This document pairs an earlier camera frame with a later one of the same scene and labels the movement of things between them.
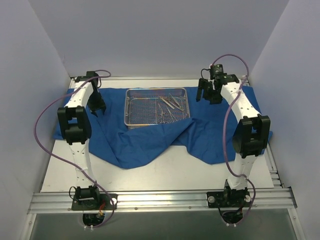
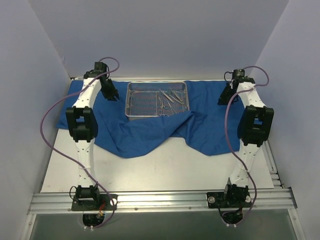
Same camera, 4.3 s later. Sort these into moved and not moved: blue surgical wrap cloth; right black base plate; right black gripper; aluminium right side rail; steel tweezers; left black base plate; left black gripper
Moved: left black gripper; blue surgical wrap cloth; right black gripper; steel tweezers
Not moved: left black base plate; aluminium right side rail; right black base plate
